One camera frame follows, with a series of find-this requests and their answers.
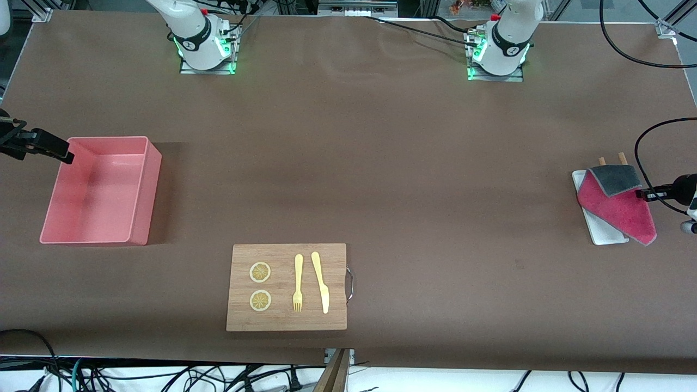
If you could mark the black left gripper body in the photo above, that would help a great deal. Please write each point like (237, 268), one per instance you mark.
(684, 187)

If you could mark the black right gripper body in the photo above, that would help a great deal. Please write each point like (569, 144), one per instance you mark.
(27, 140)

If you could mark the pink and grey cloth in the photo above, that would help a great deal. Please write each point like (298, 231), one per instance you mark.
(621, 212)

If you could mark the white rectangular tray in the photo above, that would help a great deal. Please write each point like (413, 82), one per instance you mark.
(601, 235)

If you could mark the pink plastic bin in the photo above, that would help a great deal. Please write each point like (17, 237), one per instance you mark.
(81, 218)

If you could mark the lemon slice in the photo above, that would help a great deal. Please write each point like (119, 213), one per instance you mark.
(260, 300)
(260, 272)

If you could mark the yellow plastic fork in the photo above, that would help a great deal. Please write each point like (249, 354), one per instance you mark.
(298, 272)

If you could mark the wooden cutting board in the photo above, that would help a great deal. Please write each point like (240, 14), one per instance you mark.
(283, 321)

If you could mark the yellow plastic knife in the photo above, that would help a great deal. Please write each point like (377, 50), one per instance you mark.
(321, 283)

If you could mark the grey metal device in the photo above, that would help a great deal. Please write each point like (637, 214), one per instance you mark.
(354, 8)

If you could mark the black power plug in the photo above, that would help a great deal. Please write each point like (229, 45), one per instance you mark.
(295, 384)

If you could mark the brown wooden beam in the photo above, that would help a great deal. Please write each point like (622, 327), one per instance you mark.
(335, 375)

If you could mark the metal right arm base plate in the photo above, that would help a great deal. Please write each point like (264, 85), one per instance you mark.
(207, 71)

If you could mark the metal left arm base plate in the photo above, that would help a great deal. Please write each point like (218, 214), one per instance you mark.
(495, 79)

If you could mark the small metal bracket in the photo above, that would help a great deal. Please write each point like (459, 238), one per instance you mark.
(351, 356)

